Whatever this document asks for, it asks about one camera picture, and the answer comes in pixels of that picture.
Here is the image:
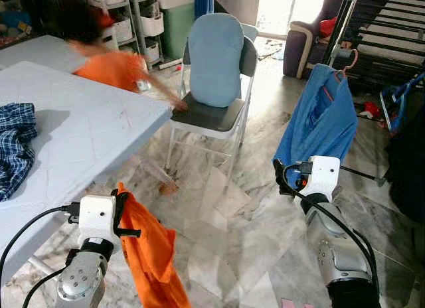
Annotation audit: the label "green storage bin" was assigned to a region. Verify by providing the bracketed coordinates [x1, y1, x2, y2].
[163, 3, 197, 60]

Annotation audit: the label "white low side table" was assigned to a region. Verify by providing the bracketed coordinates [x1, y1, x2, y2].
[0, 35, 87, 73]

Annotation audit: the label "red floor toy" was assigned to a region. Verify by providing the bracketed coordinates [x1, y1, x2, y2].
[362, 102, 383, 118]

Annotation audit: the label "blue seat cushion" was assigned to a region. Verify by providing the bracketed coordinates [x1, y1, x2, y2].
[188, 13, 245, 108]

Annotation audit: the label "dark blue cloth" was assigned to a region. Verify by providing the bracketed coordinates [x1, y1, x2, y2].
[195, 0, 214, 20]

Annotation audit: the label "pink clothes hanger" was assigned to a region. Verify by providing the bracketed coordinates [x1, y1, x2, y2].
[342, 49, 360, 74]

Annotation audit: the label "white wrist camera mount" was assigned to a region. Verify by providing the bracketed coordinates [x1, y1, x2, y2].
[302, 155, 341, 196]
[78, 195, 119, 240]

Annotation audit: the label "blue shirt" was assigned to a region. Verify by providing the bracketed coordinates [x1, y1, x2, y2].
[274, 64, 359, 189]

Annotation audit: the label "grey metal folding chair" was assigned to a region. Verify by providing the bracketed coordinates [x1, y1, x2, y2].
[165, 36, 258, 184]

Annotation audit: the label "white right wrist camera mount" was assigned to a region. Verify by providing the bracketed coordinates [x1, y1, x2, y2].
[302, 155, 341, 196]

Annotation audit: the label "blue plastic hanger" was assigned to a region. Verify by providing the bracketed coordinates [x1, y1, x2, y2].
[380, 72, 425, 133]

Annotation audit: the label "red pillow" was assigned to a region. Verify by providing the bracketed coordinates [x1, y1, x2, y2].
[319, 17, 337, 38]

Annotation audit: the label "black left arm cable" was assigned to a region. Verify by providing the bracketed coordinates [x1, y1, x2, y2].
[0, 203, 82, 283]
[23, 265, 68, 308]

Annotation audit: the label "navy garment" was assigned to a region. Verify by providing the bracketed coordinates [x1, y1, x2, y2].
[385, 89, 425, 222]

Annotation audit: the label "white drawer shelf unit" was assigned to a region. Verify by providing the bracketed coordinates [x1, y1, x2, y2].
[86, 0, 167, 63]

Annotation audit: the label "blue plaid shorts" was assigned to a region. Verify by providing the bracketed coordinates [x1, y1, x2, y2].
[0, 102, 38, 202]

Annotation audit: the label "white plastic folding table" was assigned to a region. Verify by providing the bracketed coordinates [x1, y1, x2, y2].
[0, 61, 175, 285]

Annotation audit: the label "child in orange shirt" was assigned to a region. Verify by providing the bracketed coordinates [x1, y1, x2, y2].
[56, 0, 190, 196]

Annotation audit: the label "purple armchair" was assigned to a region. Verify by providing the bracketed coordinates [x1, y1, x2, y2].
[282, 0, 346, 80]

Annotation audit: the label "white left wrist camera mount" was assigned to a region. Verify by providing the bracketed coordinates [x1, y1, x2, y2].
[78, 195, 119, 240]

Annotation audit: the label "orange shirt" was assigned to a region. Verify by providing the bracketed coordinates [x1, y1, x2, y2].
[116, 182, 192, 308]

